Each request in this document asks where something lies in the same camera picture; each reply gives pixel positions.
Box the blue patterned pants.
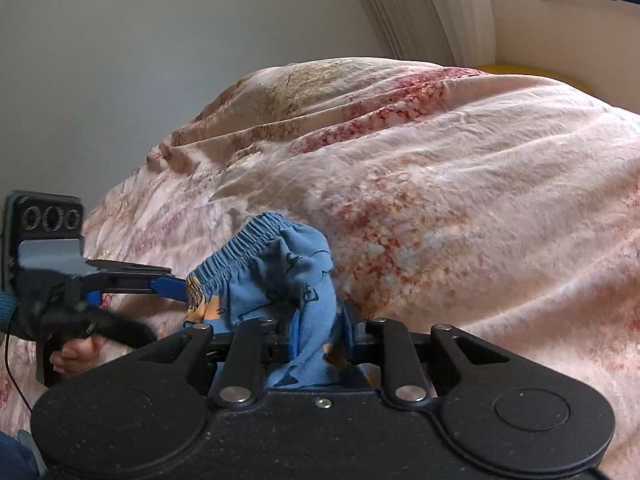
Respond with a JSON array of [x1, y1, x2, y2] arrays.
[[186, 212, 368, 390]]

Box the dark blue sleeve forearm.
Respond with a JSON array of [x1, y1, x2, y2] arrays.
[[0, 292, 21, 337]]

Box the beige left curtain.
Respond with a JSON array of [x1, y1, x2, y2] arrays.
[[360, 0, 497, 67]]

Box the pink floral bed quilt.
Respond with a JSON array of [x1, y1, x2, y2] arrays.
[[1, 58, 639, 479]]

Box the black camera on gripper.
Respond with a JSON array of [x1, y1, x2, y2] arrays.
[[1, 191, 84, 294]]

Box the person left hand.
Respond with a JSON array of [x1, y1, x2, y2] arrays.
[[50, 335, 106, 376]]

